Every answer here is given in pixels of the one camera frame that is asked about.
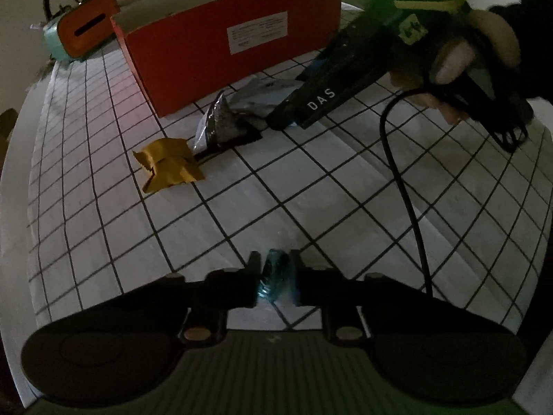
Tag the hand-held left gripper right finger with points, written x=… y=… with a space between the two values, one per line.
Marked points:
x=296 y=279

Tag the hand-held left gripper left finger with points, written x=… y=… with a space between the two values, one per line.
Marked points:
x=255 y=279

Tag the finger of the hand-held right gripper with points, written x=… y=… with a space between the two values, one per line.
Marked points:
x=314 y=65
x=319 y=78

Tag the small blue candy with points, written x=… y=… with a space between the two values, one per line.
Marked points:
x=275 y=274

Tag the light blue snack packet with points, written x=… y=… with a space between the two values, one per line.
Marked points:
x=263 y=95

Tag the red cardboard box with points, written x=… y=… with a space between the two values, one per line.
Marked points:
x=181 y=65

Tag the person's right hand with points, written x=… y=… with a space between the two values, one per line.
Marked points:
x=453 y=60

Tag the dark silver snack bag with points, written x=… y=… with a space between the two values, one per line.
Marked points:
x=224 y=127

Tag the gold snack packet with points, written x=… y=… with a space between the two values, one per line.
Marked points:
x=173 y=166

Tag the orange and teal appliance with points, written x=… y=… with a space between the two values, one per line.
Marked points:
x=86 y=30

